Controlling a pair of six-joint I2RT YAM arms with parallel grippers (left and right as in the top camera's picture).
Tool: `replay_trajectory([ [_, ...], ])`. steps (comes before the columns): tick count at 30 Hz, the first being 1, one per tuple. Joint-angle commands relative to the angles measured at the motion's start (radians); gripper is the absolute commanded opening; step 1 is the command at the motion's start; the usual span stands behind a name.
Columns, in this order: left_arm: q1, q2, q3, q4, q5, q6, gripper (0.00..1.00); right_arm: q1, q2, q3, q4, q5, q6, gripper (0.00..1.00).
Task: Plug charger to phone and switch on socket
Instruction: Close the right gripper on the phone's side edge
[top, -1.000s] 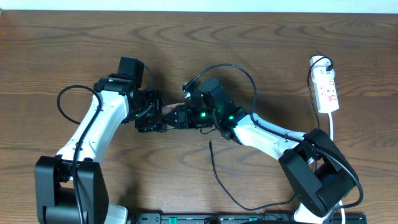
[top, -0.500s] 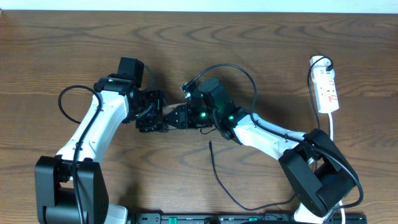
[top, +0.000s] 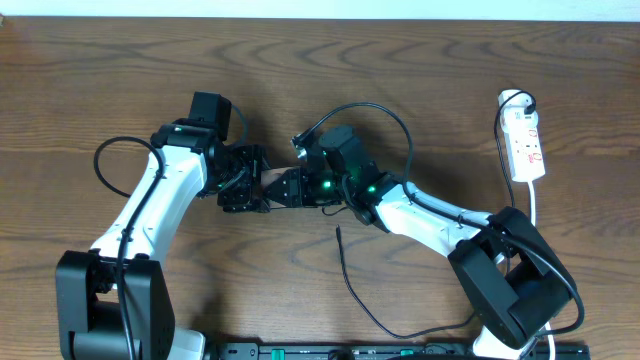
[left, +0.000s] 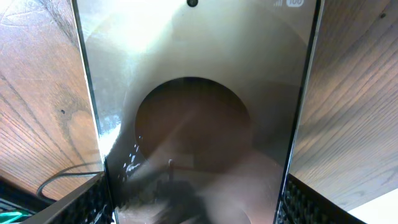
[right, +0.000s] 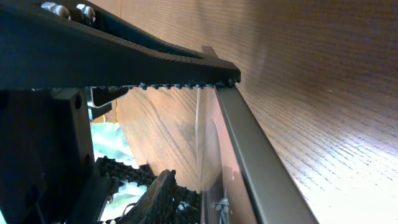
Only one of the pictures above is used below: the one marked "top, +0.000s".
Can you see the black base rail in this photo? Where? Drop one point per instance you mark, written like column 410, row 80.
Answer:
column 253, row 351

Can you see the white power strip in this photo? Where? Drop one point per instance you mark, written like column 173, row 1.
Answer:
column 518, row 121

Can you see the silver Galaxy smartphone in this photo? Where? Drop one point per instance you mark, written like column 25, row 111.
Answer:
column 271, row 175

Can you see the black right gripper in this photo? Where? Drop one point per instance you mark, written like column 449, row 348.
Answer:
column 296, row 186

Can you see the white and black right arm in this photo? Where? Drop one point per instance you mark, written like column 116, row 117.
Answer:
column 510, row 275

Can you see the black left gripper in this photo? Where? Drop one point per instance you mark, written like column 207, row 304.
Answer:
column 244, row 198

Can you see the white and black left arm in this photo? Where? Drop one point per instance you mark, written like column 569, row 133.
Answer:
column 112, row 300

